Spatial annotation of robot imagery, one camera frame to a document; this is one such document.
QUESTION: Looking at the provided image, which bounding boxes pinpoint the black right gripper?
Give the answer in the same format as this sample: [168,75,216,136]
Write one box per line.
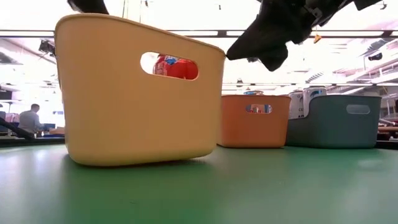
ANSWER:
[226,0,315,72]

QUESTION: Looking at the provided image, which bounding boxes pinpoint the blue silver Red Bull can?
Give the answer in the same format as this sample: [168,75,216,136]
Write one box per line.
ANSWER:
[243,90,273,114]

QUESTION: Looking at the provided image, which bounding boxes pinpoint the orange plastic bin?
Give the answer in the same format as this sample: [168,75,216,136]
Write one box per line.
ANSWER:
[217,95,292,149]

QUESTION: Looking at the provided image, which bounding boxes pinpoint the yellow plastic bin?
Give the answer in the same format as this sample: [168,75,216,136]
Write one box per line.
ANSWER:
[54,12,226,168]

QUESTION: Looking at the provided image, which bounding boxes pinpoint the ceiling light strip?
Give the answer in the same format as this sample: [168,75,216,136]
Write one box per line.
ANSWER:
[167,30,218,37]
[226,30,254,37]
[320,30,386,37]

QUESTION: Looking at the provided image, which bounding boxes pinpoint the small orange hanging tag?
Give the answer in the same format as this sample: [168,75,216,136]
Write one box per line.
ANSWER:
[313,26,323,44]

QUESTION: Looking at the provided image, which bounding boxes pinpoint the teal plastic bin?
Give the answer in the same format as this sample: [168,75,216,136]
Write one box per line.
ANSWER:
[285,95,382,149]

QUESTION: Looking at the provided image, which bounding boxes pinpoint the person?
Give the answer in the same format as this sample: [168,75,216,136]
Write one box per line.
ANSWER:
[17,103,44,136]

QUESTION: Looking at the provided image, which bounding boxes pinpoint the black diagonal bar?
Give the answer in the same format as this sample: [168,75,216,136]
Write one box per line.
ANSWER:
[0,116,35,141]

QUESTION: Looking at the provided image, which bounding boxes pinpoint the black ceiling camera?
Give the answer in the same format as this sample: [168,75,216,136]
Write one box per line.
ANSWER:
[39,39,57,57]

